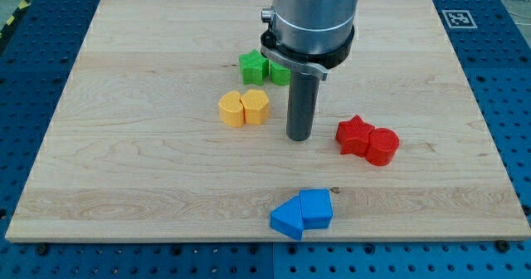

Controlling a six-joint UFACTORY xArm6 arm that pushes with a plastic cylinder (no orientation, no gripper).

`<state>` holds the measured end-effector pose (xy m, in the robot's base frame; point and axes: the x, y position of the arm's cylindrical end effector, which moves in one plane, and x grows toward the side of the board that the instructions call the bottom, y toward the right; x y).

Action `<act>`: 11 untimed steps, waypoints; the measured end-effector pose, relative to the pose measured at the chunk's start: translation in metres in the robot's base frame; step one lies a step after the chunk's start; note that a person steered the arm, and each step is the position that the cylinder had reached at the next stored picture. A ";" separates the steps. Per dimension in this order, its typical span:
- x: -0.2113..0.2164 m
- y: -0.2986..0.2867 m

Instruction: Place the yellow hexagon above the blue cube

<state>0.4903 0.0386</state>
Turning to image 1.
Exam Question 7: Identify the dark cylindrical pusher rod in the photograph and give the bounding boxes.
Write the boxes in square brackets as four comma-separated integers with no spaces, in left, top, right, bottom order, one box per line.
[286,71,320,141]

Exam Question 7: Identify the black clamp ring with lever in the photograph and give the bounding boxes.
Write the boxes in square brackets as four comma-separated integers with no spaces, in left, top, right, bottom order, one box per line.
[261,7,355,81]

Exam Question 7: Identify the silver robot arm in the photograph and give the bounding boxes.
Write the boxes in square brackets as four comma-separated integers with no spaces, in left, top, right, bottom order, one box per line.
[261,0,358,141]

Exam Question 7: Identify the yellow hexagon block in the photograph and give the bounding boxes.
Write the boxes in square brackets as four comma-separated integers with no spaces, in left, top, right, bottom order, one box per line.
[241,90,270,125]

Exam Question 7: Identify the blue cube block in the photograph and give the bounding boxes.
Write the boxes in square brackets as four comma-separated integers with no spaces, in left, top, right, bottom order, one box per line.
[299,188,334,229]

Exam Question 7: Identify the green rounded block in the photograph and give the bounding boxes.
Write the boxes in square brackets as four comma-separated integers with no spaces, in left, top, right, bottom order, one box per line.
[270,61,290,86]

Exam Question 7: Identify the green star block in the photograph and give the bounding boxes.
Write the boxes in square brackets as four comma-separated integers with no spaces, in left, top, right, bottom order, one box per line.
[239,50,269,86]

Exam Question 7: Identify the red star block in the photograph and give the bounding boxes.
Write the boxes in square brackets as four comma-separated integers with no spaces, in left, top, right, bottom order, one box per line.
[335,115,375,157]

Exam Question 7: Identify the yellow heart block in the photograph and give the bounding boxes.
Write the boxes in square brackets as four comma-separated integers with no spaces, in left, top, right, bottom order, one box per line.
[218,91,245,127]

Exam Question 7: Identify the red cylinder block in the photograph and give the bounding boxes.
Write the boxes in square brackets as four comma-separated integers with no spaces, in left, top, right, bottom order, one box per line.
[365,128,400,166]

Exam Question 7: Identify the blue triangle block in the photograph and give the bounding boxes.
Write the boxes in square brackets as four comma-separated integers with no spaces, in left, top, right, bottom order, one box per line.
[270,196,304,241]

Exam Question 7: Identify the white fiducial marker tag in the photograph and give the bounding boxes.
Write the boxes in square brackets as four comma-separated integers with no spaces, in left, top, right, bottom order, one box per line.
[441,9,477,29]

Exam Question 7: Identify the light wooden board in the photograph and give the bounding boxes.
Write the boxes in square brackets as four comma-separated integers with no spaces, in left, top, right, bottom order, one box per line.
[6,0,530,243]

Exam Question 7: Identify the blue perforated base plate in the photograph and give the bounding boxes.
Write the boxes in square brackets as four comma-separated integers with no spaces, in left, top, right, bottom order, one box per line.
[1,0,530,278]

